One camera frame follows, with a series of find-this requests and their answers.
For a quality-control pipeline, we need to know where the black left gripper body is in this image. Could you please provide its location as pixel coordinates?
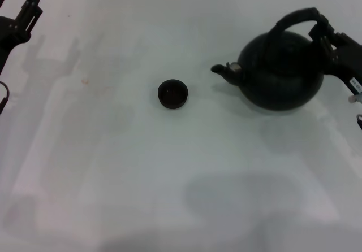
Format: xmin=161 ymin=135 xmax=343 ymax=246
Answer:
xmin=0 ymin=16 xmax=31 ymax=75

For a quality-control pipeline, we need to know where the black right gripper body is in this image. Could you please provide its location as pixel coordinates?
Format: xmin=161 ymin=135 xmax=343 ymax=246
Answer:
xmin=324 ymin=38 xmax=362 ymax=89

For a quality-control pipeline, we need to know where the black round teapot with handle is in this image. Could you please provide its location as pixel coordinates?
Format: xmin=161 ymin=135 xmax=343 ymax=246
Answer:
xmin=210 ymin=7 xmax=325 ymax=111

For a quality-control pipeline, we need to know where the small black teacup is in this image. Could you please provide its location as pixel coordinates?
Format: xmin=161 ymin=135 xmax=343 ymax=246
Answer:
xmin=157 ymin=79 xmax=189 ymax=110

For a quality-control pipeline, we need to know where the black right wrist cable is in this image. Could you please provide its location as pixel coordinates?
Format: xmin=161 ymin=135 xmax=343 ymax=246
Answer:
xmin=348 ymin=92 xmax=362 ymax=130

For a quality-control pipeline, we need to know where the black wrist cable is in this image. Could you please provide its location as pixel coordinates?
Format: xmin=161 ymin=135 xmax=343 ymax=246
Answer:
xmin=0 ymin=81 xmax=11 ymax=114
xmin=348 ymin=92 xmax=362 ymax=130

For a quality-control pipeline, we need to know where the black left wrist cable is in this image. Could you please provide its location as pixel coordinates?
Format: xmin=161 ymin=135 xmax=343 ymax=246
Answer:
xmin=0 ymin=81 xmax=11 ymax=114

